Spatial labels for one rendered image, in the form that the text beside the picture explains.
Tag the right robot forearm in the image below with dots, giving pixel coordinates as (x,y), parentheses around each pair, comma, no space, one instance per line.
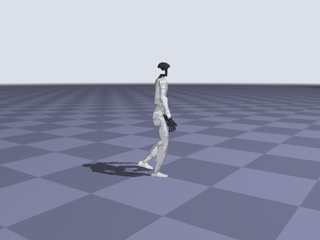
(165,107)

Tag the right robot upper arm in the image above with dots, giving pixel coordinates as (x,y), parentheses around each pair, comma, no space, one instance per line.
(162,89)

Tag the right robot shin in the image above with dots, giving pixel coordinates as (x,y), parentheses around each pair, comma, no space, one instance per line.
(160,157)

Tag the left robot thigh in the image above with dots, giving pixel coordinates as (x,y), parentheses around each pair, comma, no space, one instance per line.
(159,141)

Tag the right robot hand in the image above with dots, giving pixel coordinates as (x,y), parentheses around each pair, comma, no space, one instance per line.
(171,124)

